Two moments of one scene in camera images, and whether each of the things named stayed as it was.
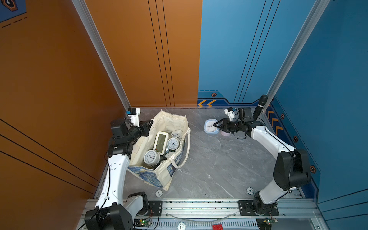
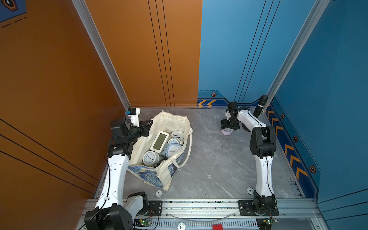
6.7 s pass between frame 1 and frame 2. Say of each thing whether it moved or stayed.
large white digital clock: stayed
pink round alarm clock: stayed
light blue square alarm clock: moved
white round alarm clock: stayed
